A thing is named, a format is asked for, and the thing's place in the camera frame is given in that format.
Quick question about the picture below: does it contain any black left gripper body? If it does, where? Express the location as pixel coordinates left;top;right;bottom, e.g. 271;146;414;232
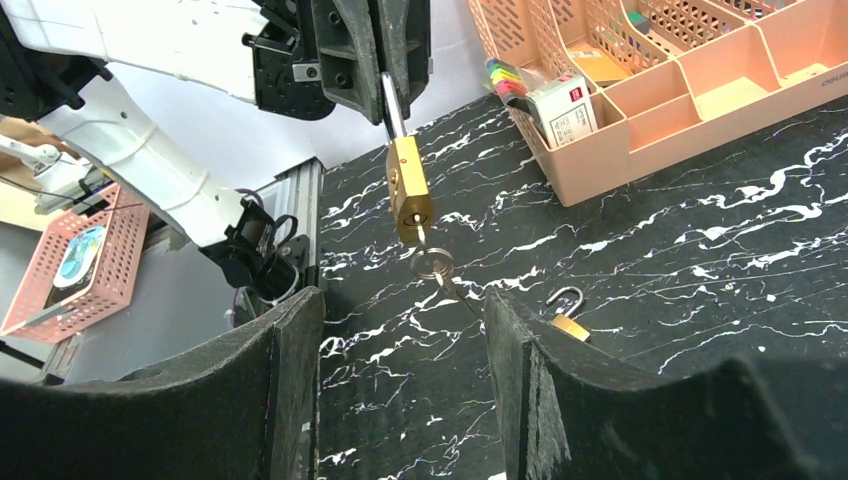
242;0;336;121

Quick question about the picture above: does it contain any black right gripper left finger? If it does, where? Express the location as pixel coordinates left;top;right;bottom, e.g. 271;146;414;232
1;287;847;479

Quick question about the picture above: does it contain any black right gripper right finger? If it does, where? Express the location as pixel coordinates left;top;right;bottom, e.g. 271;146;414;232
309;0;431;125

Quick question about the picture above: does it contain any large brass padlock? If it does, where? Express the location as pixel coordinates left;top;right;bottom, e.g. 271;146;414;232
380;72;433;246

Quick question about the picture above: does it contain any silver key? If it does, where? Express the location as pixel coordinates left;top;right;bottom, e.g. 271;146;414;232
410;221;480;319

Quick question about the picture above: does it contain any small brass padlock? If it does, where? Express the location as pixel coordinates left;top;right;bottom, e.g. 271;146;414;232
545;286;591;343

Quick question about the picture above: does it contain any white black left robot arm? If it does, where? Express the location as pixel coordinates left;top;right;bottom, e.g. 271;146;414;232
1;1;433;302

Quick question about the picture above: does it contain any colourful sticky tabs pack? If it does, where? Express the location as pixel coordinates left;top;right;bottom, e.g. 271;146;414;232
485;58;530;114

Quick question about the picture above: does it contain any pink perforated basket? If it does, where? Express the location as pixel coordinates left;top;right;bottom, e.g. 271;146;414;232
1;185;150;344

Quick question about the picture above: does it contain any white red small box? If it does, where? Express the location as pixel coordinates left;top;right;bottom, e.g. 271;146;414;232
527;72;598;150

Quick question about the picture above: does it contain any yellow notepad in rack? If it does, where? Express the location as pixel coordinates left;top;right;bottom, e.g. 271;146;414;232
569;47;630;87

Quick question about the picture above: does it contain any orange plastic file rack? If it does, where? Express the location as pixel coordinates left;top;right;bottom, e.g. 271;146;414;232
469;0;847;206

